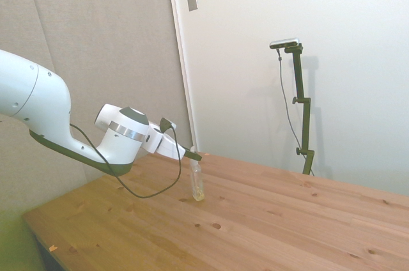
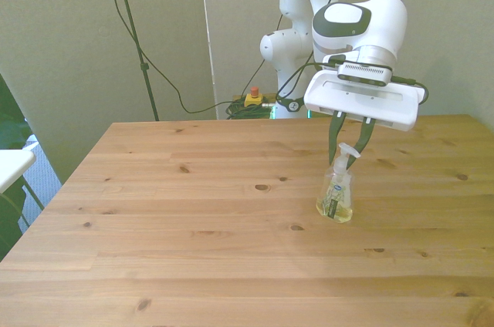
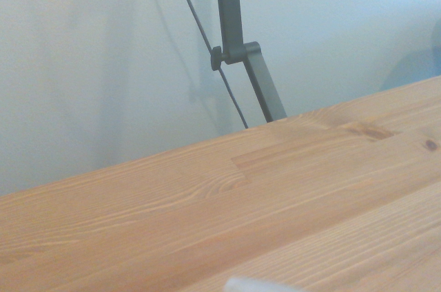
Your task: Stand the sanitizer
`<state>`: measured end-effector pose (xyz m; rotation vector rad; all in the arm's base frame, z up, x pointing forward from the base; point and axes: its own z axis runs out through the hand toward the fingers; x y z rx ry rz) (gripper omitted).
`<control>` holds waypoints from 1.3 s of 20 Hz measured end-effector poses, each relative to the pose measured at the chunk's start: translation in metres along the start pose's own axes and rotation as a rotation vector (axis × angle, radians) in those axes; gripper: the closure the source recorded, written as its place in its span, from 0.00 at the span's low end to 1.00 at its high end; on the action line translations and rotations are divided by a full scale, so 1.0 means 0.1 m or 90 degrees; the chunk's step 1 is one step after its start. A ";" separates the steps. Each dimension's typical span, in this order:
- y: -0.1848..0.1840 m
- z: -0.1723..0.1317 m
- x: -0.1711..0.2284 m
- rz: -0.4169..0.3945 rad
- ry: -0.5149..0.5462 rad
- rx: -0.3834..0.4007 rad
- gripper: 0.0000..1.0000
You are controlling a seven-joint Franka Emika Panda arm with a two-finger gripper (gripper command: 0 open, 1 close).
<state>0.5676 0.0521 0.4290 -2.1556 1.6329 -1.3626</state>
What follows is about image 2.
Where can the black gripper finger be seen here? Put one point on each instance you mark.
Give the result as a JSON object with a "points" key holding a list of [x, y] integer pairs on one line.
{"points": [[362, 141], [334, 136]]}

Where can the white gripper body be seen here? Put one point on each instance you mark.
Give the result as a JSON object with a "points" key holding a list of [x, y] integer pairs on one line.
{"points": [[363, 101]]}

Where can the clear sanitizer pump bottle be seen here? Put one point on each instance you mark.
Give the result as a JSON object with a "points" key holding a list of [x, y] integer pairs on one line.
{"points": [[336, 196]]}

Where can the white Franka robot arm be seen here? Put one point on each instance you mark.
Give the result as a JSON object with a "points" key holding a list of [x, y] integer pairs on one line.
{"points": [[335, 22]]}

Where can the yellow emergency stop button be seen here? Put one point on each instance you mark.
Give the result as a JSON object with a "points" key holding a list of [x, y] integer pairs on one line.
{"points": [[254, 98]]}

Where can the white side table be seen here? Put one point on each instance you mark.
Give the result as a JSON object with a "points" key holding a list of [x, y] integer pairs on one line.
{"points": [[13, 167]]}

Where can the green potted plant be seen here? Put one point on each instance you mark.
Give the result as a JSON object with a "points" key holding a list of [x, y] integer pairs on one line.
{"points": [[11, 126]]}

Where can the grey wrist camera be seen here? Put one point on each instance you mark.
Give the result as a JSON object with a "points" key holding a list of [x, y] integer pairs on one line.
{"points": [[364, 72]]}

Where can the black camera stand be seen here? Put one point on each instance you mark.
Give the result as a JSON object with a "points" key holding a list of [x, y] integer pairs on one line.
{"points": [[135, 38]]}

